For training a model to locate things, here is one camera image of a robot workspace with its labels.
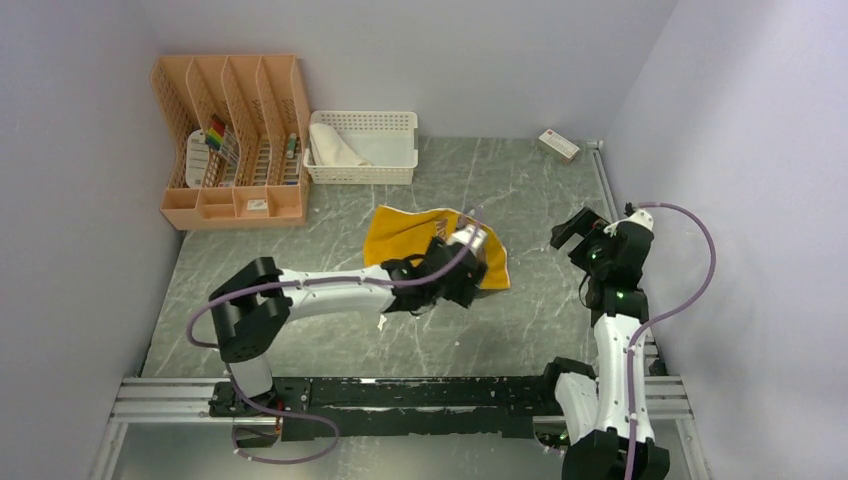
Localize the brown and yellow towel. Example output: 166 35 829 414
363 205 511 291

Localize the white plastic basket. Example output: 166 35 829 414
302 110 419 185

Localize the white towel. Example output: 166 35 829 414
309 123 371 167

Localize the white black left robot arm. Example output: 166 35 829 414
209 226 487 416

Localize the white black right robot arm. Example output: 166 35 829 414
539 205 670 479

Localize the small white red box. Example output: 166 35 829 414
536 129 580 163

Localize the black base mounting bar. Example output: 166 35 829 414
209 374 571 444

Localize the small white label tag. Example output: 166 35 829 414
246 199 268 212

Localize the orange plastic file organizer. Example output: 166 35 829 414
150 54 311 231

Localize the rainbow colour swatch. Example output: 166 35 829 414
205 114 226 151

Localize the white tag card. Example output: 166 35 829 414
184 129 209 188

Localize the aluminium side rail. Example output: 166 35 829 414
586 140 668 376

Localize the aluminium front rail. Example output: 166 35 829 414
110 376 694 423

